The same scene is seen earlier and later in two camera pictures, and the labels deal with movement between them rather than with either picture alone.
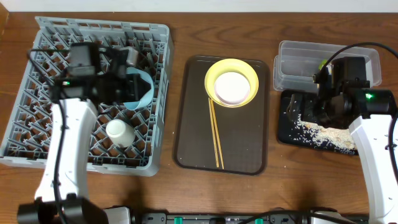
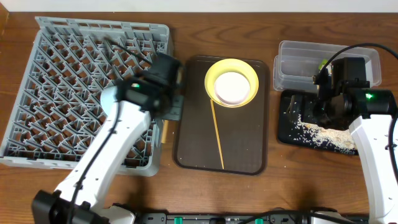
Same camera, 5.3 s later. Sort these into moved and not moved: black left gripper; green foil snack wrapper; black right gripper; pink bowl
Moved: black left gripper
Not moved: green foil snack wrapper; black right gripper; pink bowl
